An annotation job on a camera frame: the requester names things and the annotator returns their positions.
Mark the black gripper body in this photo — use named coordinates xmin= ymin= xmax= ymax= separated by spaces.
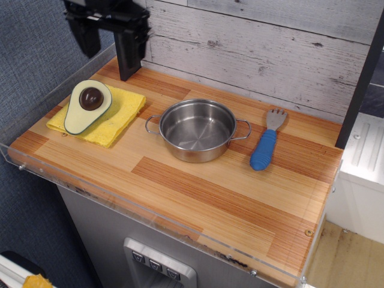
xmin=64 ymin=1 xmax=150 ymax=37

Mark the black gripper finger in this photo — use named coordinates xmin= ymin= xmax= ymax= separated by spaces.
xmin=69 ymin=20 xmax=101 ymax=58
xmin=114 ymin=31 xmax=148 ymax=71

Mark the toy avocado half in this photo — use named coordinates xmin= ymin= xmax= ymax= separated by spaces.
xmin=64 ymin=80 xmax=112 ymax=134

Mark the yellow folded cloth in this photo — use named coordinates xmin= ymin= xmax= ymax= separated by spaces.
xmin=46 ymin=85 xmax=146 ymax=148

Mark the small steel pot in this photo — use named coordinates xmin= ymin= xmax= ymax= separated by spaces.
xmin=145 ymin=99 xmax=251 ymax=163

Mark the grey toy fridge cabinet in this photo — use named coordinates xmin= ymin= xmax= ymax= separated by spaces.
xmin=59 ymin=187 xmax=273 ymax=287

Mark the silver dispenser button panel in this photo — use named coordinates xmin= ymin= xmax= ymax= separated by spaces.
xmin=124 ymin=238 xmax=197 ymax=287

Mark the white side cabinet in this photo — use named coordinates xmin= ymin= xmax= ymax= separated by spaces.
xmin=325 ymin=113 xmax=383 ymax=243

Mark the black left frame post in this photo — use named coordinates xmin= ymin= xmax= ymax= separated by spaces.
xmin=115 ymin=1 xmax=149 ymax=81

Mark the black frame post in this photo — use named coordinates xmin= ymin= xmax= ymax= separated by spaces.
xmin=115 ymin=1 xmax=149 ymax=81
xmin=335 ymin=11 xmax=383 ymax=149

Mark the clear acrylic guard rail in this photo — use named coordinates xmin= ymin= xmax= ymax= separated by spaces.
xmin=9 ymin=37 xmax=346 ymax=287

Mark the blue handled metal fork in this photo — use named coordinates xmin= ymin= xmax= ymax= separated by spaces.
xmin=250 ymin=108 xmax=287 ymax=171

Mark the black right frame post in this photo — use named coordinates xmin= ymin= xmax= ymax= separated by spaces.
xmin=335 ymin=11 xmax=383 ymax=149

